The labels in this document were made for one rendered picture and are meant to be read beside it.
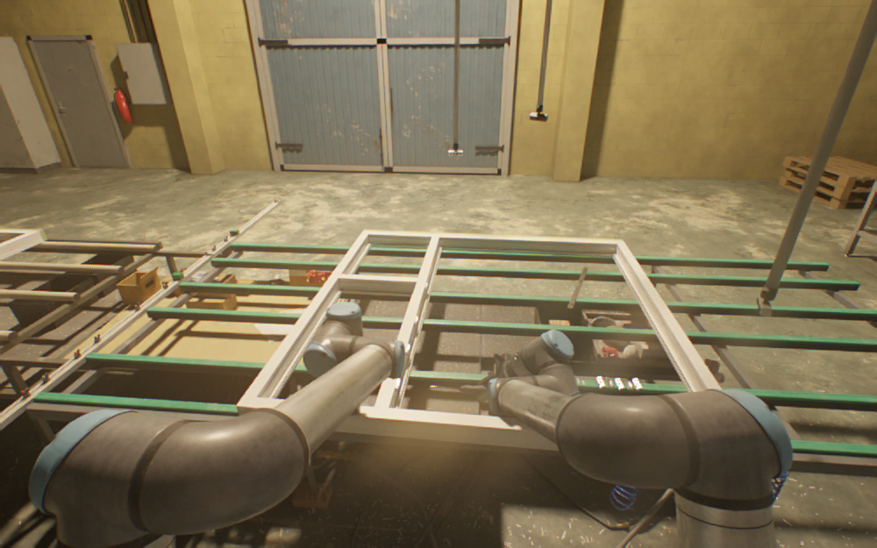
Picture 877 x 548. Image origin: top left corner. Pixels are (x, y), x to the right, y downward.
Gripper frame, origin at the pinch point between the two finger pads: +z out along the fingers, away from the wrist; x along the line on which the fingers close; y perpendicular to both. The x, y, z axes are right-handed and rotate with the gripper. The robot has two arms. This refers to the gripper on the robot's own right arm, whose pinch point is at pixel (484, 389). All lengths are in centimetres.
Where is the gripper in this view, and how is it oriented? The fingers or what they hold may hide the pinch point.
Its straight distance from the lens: 146.1
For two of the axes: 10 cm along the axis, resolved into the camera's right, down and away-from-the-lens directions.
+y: -8.2, -4.7, -3.4
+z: -5.7, 5.5, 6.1
